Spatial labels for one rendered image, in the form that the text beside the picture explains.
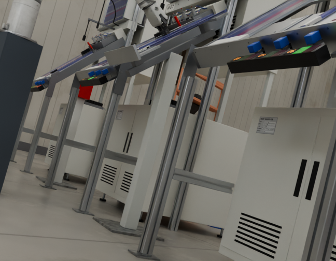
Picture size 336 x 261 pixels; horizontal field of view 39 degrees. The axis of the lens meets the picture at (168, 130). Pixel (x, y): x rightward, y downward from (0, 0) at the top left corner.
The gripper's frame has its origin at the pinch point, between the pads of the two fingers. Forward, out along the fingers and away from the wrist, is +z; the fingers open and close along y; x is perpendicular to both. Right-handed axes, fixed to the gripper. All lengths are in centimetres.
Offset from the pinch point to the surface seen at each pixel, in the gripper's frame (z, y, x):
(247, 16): 22, 16, -57
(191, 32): 10.4, 15.9, -21.2
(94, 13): -6, 493, -163
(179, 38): 8.8, 15.9, -13.6
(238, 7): 17, 24, -60
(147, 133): 29, -12, 39
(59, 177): 57, 120, 67
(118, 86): 9.0, 11.6, 30.6
